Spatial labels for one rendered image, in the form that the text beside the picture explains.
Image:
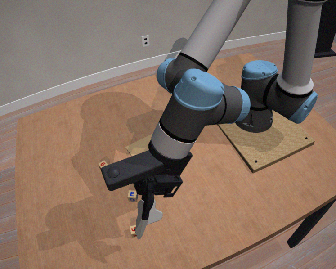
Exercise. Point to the tan square mat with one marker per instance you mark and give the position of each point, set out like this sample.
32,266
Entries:
139,146

